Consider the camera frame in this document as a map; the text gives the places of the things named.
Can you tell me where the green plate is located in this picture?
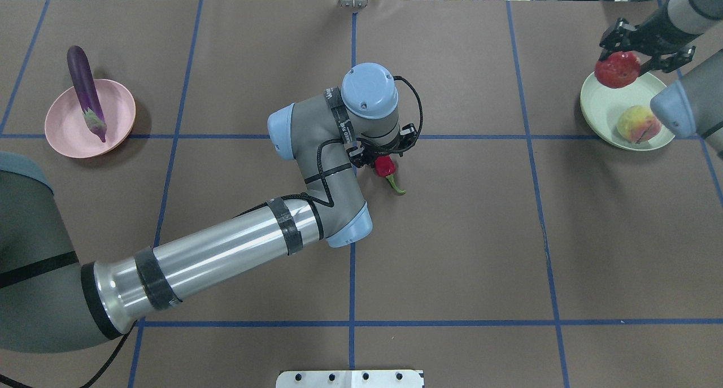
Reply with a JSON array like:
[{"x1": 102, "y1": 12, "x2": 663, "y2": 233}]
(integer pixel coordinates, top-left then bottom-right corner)
[{"x1": 580, "y1": 73, "x2": 676, "y2": 151}]

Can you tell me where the purple eggplant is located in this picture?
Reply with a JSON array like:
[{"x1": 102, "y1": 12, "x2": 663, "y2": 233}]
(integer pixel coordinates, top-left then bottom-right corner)
[{"x1": 67, "y1": 45, "x2": 107, "y2": 143}]

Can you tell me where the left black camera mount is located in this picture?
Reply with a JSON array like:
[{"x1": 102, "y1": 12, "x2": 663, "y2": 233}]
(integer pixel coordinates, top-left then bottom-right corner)
[{"x1": 395, "y1": 123, "x2": 419, "y2": 155}]

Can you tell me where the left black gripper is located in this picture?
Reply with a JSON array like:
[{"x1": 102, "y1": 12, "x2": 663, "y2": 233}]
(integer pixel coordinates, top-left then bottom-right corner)
[{"x1": 347, "y1": 140, "x2": 404, "y2": 169}]

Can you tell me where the red chili pepper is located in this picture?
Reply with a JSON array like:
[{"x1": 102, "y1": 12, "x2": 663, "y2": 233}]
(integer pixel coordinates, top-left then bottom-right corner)
[{"x1": 373, "y1": 155, "x2": 406, "y2": 195}]

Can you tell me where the peach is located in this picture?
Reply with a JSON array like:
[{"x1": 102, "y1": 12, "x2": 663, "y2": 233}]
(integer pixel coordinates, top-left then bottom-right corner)
[{"x1": 616, "y1": 105, "x2": 662, "y2": 144}]

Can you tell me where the red pomegranate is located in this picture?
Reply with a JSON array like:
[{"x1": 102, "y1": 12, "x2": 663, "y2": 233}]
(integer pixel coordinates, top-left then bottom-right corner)
[{"x1": 594, "y1": 51, "x2": 641, "y2": 89}]

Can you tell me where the pink plate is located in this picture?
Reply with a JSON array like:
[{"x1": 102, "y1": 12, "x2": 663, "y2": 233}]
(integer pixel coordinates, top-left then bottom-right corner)
[{"x1": 44, "y1": 79, "x2": 136, "y2": 159}]

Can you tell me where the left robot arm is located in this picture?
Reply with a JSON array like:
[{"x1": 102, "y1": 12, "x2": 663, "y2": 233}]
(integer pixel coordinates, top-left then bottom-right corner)
[{"x1": 1, "y1": 62, "x2": 421, "y2": 354}]

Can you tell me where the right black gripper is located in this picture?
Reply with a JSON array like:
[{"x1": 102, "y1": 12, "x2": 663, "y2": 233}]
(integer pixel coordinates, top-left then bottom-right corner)
[{"x1": 599, "y1": 12, "x2": 687, "y2": 61}]

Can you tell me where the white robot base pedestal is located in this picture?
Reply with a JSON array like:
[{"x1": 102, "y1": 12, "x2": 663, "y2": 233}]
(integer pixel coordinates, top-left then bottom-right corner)
[{"x1": 275, "y1": 369, "x2": 425, "y2": 387}]

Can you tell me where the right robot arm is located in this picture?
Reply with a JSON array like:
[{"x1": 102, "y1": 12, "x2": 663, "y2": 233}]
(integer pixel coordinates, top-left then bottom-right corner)
[{"x1": 599, "y1": 0, "x2": 722, "y2": 157}]

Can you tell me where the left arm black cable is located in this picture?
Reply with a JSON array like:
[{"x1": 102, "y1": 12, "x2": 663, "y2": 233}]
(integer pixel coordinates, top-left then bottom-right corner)
[{"x1": 79, "y1": 76, "x2": 424, "y2": 388}]

